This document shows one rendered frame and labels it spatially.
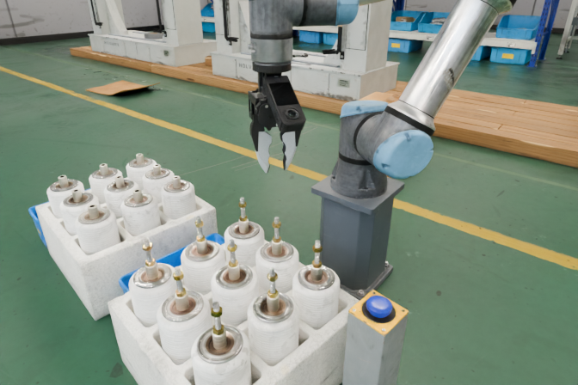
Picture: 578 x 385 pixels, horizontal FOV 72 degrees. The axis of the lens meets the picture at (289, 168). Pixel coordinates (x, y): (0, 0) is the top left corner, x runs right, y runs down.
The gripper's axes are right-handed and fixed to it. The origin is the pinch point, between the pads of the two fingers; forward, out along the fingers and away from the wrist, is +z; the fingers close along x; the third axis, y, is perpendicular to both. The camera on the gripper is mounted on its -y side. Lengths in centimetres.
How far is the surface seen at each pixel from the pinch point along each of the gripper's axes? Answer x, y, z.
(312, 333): -1.5, -17.1, 28.3
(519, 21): -383, 302, 7
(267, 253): 2.3, 0.7, 21.0
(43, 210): 57, 51, 28
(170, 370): 24.9, -16.6, 28.2
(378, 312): -7.5, -29.0, 13.4
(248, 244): 5.3, 6.5, 22.0
